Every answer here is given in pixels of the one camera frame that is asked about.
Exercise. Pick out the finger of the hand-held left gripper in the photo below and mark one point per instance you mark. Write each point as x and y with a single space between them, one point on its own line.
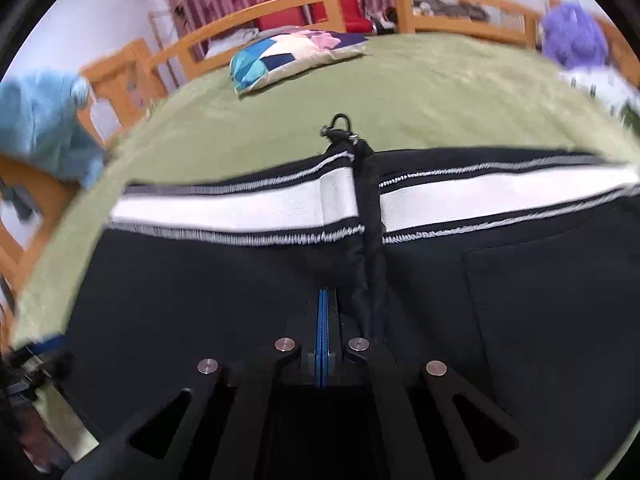
42 360

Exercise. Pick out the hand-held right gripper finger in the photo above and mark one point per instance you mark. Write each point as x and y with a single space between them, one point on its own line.
320 340
328 340

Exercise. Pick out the black pants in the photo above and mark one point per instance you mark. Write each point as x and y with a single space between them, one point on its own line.
175 300

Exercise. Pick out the light blue fleece blanket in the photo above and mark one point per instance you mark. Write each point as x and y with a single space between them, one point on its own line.
45 120

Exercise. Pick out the green bed blanket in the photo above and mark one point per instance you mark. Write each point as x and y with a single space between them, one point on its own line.
425 100

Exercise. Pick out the geometric patterned pillow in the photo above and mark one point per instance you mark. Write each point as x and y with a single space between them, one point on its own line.
290 57

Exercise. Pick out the red chair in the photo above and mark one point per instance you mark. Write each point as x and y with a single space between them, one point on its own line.
357 17
280 17

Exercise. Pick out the wooden rack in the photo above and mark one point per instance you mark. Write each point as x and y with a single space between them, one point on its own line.
159 35

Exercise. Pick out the white flower-print pillow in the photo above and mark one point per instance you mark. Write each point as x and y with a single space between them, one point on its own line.
607 87

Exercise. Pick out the purple plush toy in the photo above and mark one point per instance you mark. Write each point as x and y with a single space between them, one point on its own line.
572 35

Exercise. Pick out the wooden bed frame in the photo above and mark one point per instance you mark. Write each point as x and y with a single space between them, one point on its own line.
125 67

